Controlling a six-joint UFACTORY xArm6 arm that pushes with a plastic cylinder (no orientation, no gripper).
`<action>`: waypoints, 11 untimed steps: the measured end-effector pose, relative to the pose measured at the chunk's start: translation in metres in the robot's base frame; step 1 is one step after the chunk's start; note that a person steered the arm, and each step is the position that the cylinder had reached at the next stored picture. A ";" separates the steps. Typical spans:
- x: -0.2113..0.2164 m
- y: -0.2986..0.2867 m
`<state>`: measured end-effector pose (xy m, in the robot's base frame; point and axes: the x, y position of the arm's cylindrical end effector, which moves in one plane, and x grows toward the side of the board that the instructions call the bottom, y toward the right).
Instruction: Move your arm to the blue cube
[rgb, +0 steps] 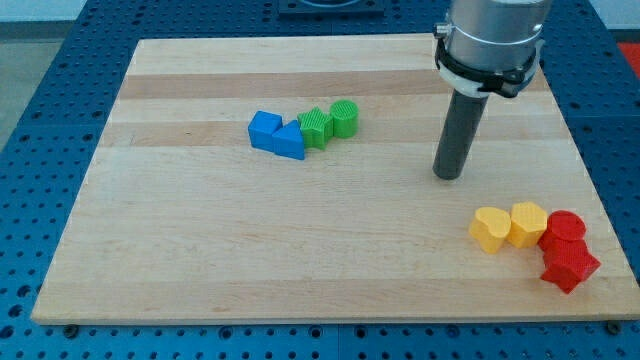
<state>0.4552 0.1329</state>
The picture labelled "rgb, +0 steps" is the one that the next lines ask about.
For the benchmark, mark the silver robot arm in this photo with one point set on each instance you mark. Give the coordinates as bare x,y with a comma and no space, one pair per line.
490,46

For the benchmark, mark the blue cube block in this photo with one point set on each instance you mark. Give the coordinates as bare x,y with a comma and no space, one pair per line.
261,129

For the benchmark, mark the blue triangle block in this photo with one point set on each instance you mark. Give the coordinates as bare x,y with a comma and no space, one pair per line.
288,141

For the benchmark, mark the green star block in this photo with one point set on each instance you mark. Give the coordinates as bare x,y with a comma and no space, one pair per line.
316,127

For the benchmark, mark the green cylinder block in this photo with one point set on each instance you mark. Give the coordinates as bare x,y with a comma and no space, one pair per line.
345,118

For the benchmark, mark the light wooden board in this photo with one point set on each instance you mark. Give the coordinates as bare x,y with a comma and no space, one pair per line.
179,220

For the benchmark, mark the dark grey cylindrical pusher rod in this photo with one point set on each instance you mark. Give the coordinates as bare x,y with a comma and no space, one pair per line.
460,126

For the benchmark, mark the yellow heart block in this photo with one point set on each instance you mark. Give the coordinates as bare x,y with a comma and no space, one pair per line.
490,227

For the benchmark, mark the yellow hexagon block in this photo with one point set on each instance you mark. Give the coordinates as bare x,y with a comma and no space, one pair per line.
528,224

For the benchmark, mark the red cylinder block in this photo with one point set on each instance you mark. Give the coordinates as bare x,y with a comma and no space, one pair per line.
562,226

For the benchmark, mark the red star block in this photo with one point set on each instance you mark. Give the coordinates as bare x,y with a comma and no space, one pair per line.
568,264

